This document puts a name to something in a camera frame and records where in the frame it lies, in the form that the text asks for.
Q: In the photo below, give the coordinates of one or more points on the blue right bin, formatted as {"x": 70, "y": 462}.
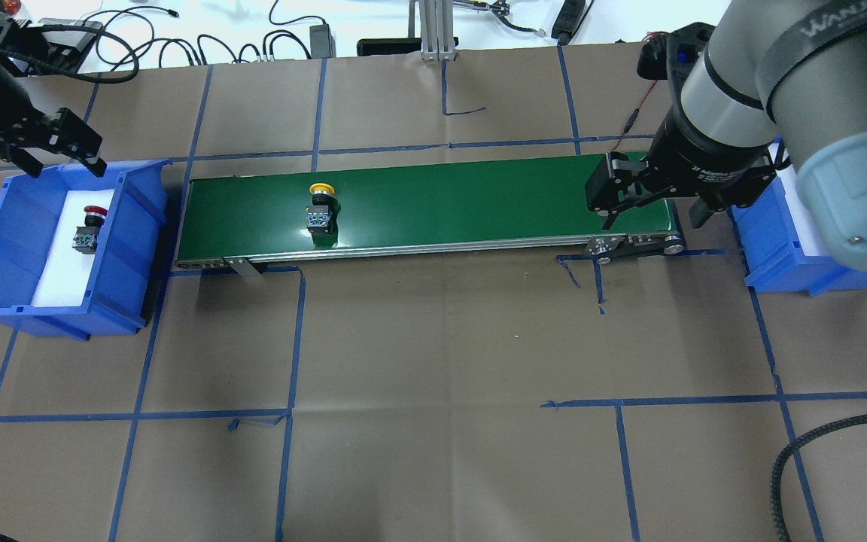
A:
{"x": 782, "y": 247}

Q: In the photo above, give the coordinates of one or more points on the yellow push button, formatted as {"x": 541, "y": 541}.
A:
{"x": 322, "y": 212}

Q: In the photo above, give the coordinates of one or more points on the blue bin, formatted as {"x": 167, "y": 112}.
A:
{"x": 782, "y": 247}
{"x": 29, "y": 213}

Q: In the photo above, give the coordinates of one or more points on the black power adapter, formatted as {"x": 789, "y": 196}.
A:
{"x": 321, "y": 42}

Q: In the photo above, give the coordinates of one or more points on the white foam pad right bin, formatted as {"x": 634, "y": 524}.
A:
{"x": 809, "y": 237}

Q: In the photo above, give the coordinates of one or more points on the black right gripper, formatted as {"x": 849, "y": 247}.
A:
{"x": 701, "y": 162}

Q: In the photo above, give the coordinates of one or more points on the red push button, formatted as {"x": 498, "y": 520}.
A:
{"x": 86, "y": 239}

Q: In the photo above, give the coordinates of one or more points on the blue left bin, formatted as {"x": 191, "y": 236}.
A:
{"x": 29, "y": 213}

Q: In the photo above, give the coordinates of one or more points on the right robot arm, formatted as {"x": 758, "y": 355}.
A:
{"x": 794, "y": 71}

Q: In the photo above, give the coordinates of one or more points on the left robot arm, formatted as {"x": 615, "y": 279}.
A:
{"x": 24, "y": 43}

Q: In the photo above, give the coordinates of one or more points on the aluminium frame post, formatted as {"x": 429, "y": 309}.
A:
{"x": 433, "y": 23}

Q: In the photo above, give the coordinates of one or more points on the green conveyor belt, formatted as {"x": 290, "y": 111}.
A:
{"x": 501, "y": 204}

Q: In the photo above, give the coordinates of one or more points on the white foam pad bin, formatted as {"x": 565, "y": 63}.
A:
{"x": 66, "y": 272}
{"x": 809, "y": 237}

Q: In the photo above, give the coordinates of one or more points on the white foam pad left bin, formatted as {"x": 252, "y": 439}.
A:
{"x": 66, "y": 272}

